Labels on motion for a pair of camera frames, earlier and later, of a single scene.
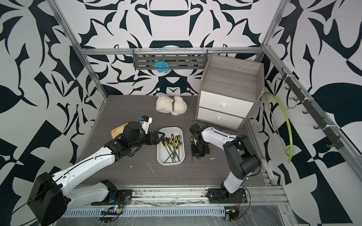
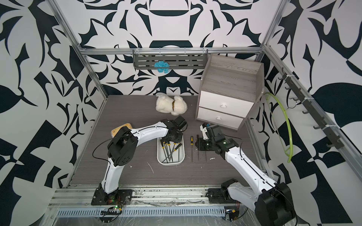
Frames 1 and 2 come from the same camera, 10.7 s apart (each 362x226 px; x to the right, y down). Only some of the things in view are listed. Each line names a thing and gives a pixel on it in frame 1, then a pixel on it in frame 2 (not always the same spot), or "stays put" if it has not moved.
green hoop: x=292 y=149 stays put
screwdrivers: x=175 y=149 to x=169 y=144
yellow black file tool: x=192 y=141 stays put
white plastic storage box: x=170 y=151 stays put
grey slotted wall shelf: x=177 y=59 stays put
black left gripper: x=152 y=141 to x=179 y=140
